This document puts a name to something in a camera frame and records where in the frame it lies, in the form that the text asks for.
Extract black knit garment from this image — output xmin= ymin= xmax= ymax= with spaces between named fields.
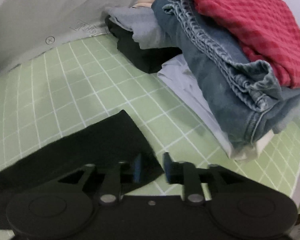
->
xmin=0 ymin=110 xmax=164 ymax=230

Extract white folded shirt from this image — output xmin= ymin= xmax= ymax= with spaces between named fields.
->
xmin=157 ymin=54 xmax=274 ymax=162

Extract red checkered garment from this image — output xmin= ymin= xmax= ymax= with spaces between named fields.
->
xmin=193 ymin=0 xmax=300 ymax=88

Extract blue denim jeans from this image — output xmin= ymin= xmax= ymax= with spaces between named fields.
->
xmin=152 ymin=0 xmax=300 ymax=150

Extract black folded garment in pile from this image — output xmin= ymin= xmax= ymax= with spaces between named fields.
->
xmin=105 ymin=16 xmax=182 ymax=74

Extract light grey folded garment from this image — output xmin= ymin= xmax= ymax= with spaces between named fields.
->
xmin=105 ymin=7 xmax=176 ymax=49

